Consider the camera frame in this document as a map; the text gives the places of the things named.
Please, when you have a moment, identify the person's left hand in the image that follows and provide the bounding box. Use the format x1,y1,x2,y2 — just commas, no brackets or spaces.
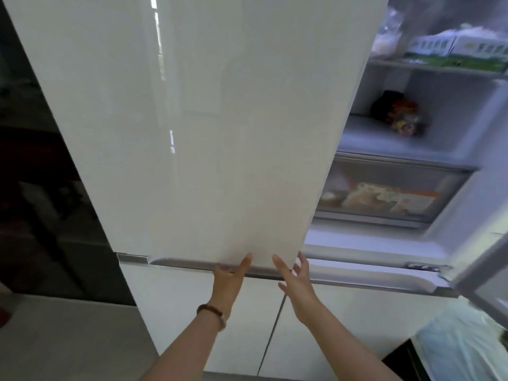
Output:
206,252,253,319

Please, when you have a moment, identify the person's right hand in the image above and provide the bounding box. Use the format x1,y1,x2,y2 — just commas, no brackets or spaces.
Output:
273,252,324,326

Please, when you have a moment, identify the large glossy white refrigerator door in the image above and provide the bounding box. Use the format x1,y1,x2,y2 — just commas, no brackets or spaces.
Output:
4,0,392,275

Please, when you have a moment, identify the person's left forearm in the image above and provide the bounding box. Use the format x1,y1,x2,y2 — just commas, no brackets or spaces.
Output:
140,312,230,381

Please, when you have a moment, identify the person's right forearm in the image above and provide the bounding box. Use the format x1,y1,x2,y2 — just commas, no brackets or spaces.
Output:
296,305,402,381

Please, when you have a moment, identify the white lower refrigerator door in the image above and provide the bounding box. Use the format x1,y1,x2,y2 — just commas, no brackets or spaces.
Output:
257,270,458,381
117,256,287,381

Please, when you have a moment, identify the orange packaged food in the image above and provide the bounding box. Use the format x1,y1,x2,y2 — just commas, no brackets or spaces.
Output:
342,182,442,217

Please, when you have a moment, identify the clear refrigerator drawer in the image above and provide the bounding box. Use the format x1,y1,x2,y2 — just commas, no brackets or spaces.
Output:
314,152,479,230

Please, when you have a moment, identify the light blue plastic bag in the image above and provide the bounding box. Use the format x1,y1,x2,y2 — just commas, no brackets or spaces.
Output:
416,303,508,381

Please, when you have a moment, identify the open refrigerator door with shelf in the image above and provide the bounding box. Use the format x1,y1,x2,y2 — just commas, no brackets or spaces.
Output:
450,228,508,328

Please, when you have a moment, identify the dark glossy cabinet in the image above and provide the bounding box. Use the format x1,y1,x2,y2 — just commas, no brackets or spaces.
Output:
0,2,137,308

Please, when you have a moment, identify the dark colourful snack packet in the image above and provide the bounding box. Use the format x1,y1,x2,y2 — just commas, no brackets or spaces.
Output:
370,90,428,138

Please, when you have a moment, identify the white refrigerator body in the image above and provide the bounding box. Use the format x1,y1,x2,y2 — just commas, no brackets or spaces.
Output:
301,0,508,299

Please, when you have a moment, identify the glass refrigerator shelf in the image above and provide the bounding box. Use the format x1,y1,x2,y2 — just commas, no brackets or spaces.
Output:
367,57,508,80

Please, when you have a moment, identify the clear plastic food bag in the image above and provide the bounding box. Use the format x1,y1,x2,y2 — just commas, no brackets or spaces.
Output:
370,7,407,59

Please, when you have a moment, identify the green and white carton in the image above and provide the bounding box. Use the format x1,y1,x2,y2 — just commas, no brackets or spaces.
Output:
405,33,458,67
450,33,508,72

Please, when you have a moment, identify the brown beaded bracelet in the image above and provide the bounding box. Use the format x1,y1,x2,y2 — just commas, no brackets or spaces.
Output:
196,303,228,332

